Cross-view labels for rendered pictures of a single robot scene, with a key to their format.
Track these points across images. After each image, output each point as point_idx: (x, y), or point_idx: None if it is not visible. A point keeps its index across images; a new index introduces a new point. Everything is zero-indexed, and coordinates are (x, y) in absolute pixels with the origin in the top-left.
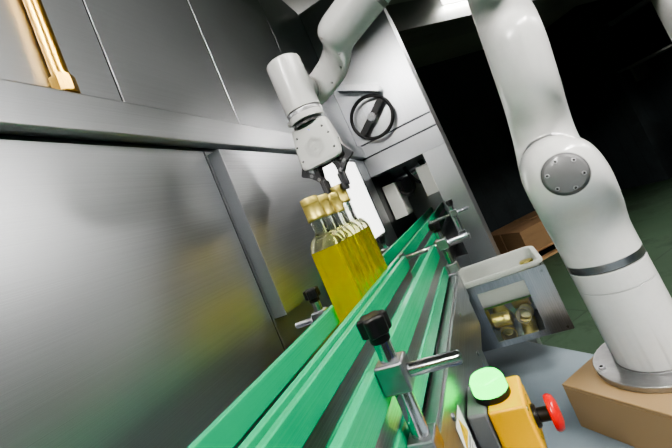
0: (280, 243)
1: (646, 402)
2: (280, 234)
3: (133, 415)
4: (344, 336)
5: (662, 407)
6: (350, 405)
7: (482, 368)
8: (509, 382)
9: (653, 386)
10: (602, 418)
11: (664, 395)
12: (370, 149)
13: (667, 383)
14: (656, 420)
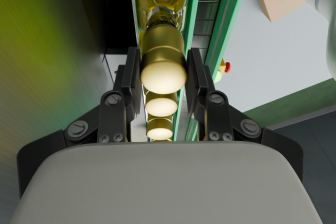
0: (79, 103)
1: (268, 0)
2: (72, 107)
3: None
4: (179, 116)
5: (269, 6)
6: (192, 138)
7: (216, 77)
8: (221, 69)
9: None
10: None
11: None
12: None
13: None
14: (263, 4)
